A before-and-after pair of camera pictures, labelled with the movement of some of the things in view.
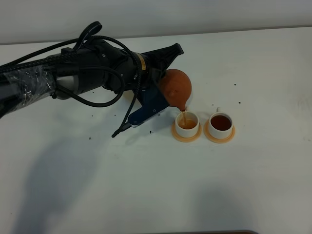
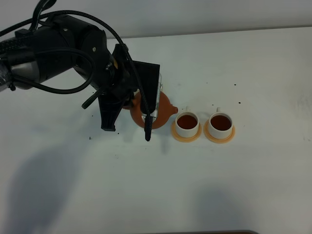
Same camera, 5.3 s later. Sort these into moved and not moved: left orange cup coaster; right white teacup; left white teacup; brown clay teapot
Moved: brown clay teapot
Not moved: right white teacup; left orange cup coaster; left white teacup
